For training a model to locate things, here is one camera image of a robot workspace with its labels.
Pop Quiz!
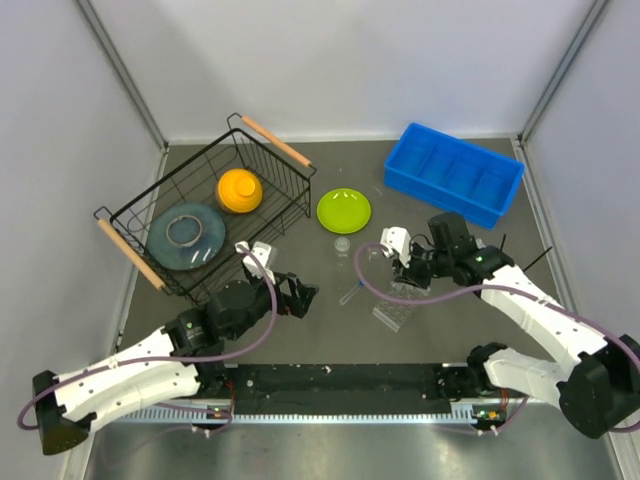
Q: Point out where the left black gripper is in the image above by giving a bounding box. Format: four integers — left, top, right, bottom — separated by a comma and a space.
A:
228, 270, 317, 341

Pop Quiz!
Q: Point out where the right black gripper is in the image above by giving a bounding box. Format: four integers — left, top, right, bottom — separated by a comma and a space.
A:
392, 242, 453, 290

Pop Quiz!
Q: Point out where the blue capped test tube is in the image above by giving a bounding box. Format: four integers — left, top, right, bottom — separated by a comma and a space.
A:
339, 282, 363, 306

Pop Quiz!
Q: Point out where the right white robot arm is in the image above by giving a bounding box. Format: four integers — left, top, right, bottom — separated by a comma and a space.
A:
381, 213, 639, 439

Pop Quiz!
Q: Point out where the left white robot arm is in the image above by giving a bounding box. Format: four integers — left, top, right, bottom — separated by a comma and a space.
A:
32, 273, 319, 456

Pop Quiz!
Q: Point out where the glass thistle funnel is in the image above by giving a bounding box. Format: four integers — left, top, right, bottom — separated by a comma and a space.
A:
366, 246, 384, 261

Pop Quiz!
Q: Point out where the clear test tube rack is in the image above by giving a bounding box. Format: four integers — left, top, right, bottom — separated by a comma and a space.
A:
372, 282, 429, 333

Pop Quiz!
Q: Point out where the clear glass bottle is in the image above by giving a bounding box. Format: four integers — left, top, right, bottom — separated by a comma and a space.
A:
334, 237, 351, 266

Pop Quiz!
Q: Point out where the green plastic plate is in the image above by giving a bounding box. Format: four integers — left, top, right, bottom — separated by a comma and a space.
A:
316, 188, 372, 235

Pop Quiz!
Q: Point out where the blue plastic bin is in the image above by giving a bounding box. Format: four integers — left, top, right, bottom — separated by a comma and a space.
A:
384, 123, 525, 229

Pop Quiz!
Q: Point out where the orange ribbed bowl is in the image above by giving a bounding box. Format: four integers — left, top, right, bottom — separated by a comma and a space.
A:
216, 168, 263, 214

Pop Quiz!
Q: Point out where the blue ceramic plate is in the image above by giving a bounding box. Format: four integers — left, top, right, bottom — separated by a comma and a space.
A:
146, 203, 226, 271

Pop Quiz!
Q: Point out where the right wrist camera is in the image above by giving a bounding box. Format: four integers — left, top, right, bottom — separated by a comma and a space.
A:
380, 227, 411, 267

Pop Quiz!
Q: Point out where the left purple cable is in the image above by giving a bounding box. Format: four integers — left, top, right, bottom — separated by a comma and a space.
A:
17, 242, 279, 431

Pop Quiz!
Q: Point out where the purple cable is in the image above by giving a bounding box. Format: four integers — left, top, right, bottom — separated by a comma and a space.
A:
353, 242, 640, 434
17, 242, 279, 431

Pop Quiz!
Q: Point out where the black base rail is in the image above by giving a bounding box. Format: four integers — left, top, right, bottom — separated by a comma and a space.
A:
119, 362, 506, 426

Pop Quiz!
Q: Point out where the black wire basket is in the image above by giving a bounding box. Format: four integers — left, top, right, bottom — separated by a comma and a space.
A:
94, 113, 316, 304

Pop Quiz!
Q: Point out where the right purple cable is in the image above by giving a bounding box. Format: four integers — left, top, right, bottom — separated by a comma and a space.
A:
353, 242, 640, 434

